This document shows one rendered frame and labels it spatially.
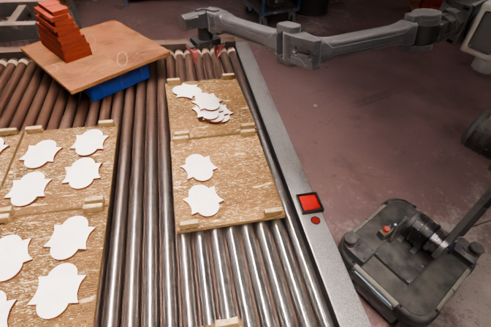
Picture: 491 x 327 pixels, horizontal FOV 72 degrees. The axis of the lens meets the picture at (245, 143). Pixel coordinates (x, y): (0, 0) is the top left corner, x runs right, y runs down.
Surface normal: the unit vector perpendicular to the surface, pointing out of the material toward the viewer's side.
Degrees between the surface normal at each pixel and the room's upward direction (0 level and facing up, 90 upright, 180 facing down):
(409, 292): 0
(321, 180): 0
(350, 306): 0
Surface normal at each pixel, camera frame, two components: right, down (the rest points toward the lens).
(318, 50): 0.34, 0.53
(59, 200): 0.04, -0.73
